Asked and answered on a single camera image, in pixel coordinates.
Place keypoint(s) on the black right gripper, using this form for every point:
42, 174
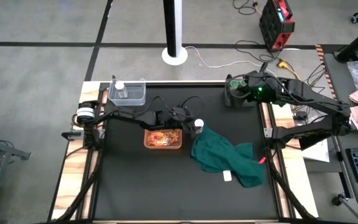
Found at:
251, 85

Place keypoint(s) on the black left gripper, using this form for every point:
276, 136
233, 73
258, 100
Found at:
180, 116

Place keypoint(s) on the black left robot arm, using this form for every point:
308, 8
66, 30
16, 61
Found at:
129, 116

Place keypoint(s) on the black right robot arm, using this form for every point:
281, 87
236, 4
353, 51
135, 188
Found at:
309, 101

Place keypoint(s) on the dark green cloth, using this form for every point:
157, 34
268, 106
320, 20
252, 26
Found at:
219, 152

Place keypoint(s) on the orange plastic bin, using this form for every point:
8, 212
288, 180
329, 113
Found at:
148, 146

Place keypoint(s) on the small white rectangular item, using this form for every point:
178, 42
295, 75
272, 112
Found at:
227, 175

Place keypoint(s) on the clear plastic bin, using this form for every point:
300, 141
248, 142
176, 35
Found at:
135, 93

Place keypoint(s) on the red and black case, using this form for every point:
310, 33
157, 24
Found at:
275, 28

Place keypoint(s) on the small red tag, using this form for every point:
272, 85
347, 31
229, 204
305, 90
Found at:
262, 160

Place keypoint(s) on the white pole with round base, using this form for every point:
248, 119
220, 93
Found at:
179, 31

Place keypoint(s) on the striped warning tape strip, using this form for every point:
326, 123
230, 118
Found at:
322, 59

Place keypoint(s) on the white paper sheet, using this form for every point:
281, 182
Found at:
317, 152

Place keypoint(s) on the white tape roll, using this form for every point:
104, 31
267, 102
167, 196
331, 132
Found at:
85, 112

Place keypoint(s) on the grey side desk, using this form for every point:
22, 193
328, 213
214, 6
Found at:
353, 140

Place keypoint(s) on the wooden table side board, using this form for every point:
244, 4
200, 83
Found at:
304, 202
70, 186

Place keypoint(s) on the black desk caster leg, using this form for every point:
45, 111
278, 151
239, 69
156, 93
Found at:
339, 199

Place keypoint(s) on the black aluminium table frame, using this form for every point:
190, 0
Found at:
92, 193

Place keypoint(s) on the black table-level camera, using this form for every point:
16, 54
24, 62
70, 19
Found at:
71, 135

